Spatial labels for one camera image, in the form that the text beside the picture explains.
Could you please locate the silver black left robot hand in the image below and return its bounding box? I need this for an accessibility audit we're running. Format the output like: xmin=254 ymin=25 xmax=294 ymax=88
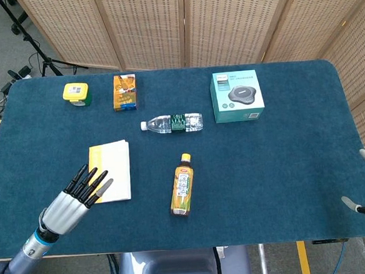
xmin=37 ymin=161 xmax=118 ymax=237

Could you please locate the yellow white booklet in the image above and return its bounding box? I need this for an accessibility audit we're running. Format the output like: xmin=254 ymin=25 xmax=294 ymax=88
xmin=86 ymin=139 xmax=134 ymax=205

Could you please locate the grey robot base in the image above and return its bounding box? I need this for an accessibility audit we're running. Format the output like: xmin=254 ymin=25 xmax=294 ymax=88
xmin=115 ymin=244 xmax=252 ymax=274

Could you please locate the blue felt table mat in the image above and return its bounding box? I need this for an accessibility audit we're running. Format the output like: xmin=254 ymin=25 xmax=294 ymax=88
xmin=0 ymin=54 xmax=365 ymax=263

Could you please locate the green jar yellow lid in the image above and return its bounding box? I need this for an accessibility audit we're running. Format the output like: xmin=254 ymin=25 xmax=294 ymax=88
xmin=61 ymin=81 xmax=93 ymax=109

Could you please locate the corn tea bottle yellow cap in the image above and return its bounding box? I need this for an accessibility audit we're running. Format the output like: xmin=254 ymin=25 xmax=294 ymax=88
xmin=166 ymin=152 xmax=198 ymax=220

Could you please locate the orange snack carton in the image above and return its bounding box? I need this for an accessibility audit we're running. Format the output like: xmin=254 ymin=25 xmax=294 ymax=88
xmin=111 ymin=73 xmax=139 ymax=113

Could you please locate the clear water bottle green label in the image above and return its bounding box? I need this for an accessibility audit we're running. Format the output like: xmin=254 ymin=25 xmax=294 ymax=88
xmin=139 ymin=111 xmax=205 ymax=137

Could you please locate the black tripod stand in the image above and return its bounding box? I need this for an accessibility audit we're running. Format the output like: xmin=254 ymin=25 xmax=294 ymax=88
xmin=0 ymin=0 xmax=89 ymax=81

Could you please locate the teal speakerphone product box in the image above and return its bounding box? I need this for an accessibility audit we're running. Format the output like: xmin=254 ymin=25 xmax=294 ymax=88
xmin=208 ymin=69 xmax=266 ymax=124

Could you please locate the blue cable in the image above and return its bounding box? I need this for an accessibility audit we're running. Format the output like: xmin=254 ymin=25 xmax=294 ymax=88
xmin=106 ymin=253 xmax=121 ymax=274
xmin=328 ymin=240 xmax=350 ymax=274

